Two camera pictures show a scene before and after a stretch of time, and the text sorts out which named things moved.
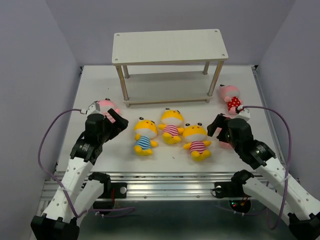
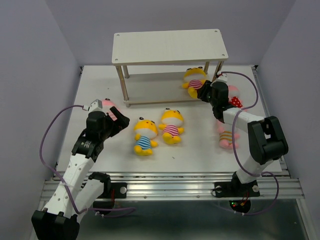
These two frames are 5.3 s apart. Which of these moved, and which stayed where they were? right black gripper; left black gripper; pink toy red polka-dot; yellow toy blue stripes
Moved: right black gripper
Stayed: pink toy red polka-dot; left black gripper; yellow toy blue stripes
